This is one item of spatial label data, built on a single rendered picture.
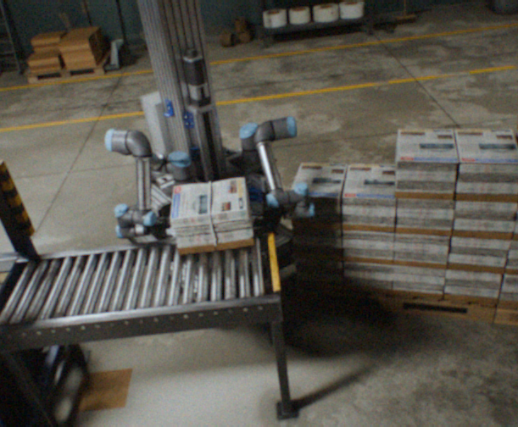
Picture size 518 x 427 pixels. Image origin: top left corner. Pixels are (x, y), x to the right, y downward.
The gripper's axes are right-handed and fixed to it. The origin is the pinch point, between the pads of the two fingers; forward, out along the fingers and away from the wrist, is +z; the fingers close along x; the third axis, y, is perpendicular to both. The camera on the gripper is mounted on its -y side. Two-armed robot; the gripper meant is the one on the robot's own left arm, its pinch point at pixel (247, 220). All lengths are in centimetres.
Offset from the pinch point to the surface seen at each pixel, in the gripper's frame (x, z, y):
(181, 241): 22.7, 32.6, 8.1
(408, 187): 2, -84, 10
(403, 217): 2, -83, -9
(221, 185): 0.3, 10.7, 23.6
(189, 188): -0.5, 27.2, 23.9
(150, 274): 34, 49, 0
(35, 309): 50, 100, 0
